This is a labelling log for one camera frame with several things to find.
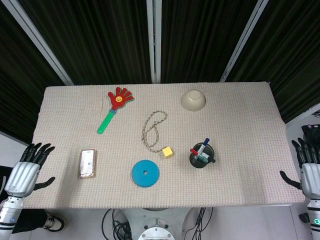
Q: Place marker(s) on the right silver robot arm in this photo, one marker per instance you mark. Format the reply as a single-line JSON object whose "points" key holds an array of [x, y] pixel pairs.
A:
{"points": [[315, 220]]}

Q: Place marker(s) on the green marker pen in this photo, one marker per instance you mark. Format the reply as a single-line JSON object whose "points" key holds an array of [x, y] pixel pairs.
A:
{"points": [[202, 158]]}

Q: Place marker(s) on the white marker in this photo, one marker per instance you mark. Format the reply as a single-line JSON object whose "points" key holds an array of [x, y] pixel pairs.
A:
{"points": [[212, 160]]}

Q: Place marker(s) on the black curtain panel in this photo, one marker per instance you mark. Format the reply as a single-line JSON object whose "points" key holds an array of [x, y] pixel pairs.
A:
{"points": [[295, 62], [15, 87], [100, 37], [200, 37]]}

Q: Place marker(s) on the black cup with markers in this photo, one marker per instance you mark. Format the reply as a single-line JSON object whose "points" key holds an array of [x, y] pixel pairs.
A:
{"points": [[197, 165]]}

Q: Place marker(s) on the beige woven tablecloth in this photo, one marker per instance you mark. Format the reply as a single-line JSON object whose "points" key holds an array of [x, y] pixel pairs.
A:
{"points": [[225, 182]]}

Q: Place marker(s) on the blue-capped marker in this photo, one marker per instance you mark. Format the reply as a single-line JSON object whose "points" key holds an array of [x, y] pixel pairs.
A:
{"points": [[205, 144]]}

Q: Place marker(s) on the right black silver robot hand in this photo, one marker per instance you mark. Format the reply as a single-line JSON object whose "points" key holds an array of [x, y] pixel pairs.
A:
{"points": [[311, 178]]}

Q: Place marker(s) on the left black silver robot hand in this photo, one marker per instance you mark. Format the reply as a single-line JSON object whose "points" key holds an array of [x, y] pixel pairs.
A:
{"points": [[21, 176]]}

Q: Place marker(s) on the white black sneaker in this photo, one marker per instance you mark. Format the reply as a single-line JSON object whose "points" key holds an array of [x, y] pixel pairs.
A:
{"points": [[53, 222]]}

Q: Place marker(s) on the blue disc with hole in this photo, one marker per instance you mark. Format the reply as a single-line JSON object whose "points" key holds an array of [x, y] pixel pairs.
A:
{"points": [[140, 173]]}

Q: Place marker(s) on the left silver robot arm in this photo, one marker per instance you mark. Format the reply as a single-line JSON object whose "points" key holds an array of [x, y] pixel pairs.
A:
{"points": [[8, 215]]}

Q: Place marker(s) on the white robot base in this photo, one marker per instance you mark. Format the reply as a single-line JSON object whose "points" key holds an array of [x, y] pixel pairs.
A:
{"points": [[156, 231]]}

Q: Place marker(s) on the white metal frame post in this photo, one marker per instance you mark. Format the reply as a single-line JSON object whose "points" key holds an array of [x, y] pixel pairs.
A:
{"points": [[243, 40], [154, 37], [37, 37]]}

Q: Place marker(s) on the beige upturned bowl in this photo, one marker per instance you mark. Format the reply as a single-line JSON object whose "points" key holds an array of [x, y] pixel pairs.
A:
{"points": [[193, 100]]}

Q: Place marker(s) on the red green hand clapper toy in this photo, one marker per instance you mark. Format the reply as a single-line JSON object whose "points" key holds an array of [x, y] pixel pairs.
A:
{"points": [[119, 98]]}

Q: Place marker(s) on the yellow cube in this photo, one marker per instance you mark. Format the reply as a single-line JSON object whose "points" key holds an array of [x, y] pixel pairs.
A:
{"points": [[167, 152]]}

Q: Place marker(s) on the pink printed card box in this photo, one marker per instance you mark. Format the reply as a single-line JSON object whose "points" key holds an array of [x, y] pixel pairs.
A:
{"points": [[87, 163]]}

